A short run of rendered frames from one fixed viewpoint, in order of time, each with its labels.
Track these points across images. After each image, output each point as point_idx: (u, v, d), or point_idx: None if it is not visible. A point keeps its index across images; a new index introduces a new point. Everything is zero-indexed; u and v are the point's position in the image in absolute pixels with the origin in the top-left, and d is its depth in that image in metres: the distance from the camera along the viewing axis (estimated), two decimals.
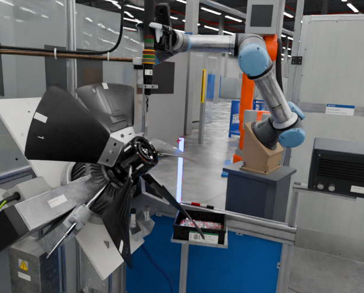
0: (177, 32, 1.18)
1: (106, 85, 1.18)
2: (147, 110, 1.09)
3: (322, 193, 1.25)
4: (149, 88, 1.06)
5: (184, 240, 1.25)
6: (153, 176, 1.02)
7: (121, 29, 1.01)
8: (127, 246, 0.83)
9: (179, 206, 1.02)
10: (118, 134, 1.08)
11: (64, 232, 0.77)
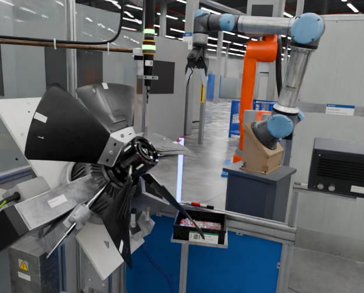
0: (203, 42, 1.48)
1: (106, 85, 1.18)
2: (147, 102, 1.09)
3: (322, 193, 1.25)
4: (149, 79, 1.06)
5: (184, 240, 1.25)
6: (153, 176, 1.02)
7: (121, 20, 1.01)
8: (127, 246, 0.83)
9: (179, 206, 1.02)
10: (118, 134, 1.08)
11: (64, 232, 0.77)
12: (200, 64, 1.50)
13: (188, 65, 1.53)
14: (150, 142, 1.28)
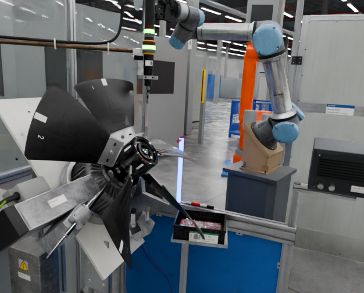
0: (181, 4, 1.27)
1: (176, 148, 1.35)
2: (147, 102, 1.09)
3: (322, 193, 1.25)
4: (149, 79, 1.06)
5: (184, 240, 1.25)
6: (131, 167, 0.96)
7: (121, 20, 1.01)
8: (45, 136, 0.81)
9: (121, 190, 0.84)
10: None
11: (64, 232, 0.77)
12: None
13: None
14: None
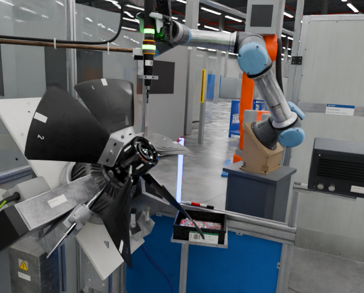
0: (177, 23, 1.17)
1: (177, 142, 1.35)
2: (147, 102, 1.09)
3: (322, 193, 1.25)
4: (149, 79, 1.06)
5: (184, 240, 1.25)
6: (131, 167, 0.96)
7: (121, 20, 1.00)
8: (45, 136, 0.81)
9: (121, 190, 0.84)
10: None
11: (64, 232, 0.77)
12: None
13: None
14: None
